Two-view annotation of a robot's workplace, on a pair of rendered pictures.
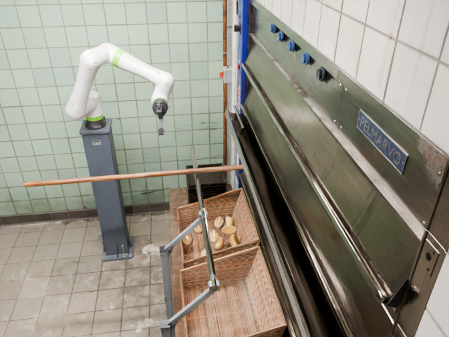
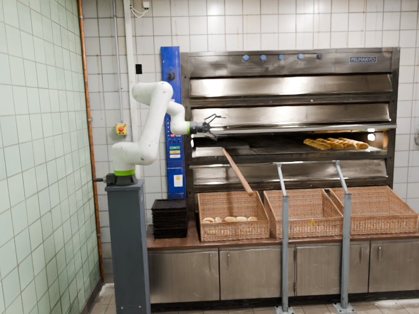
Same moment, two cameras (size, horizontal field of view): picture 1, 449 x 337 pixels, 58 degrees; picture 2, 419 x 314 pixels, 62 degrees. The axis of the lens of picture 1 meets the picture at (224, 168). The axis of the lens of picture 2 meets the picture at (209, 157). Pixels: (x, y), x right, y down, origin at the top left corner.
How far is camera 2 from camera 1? 359 cm
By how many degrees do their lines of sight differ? 80
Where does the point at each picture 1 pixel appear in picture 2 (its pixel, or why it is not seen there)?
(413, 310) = (394, 88)
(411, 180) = (380, 61)
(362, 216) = (365, 84)
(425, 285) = (396, 78)
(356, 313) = (374, 114)
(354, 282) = (366, 109)
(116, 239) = not seen: outside the picture
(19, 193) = not seen: outside the picture
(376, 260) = (380, 88)
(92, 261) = not seen: outside the picture
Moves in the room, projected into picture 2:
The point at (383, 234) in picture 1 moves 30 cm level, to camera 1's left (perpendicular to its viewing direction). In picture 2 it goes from (376, 81) to (390, 79)
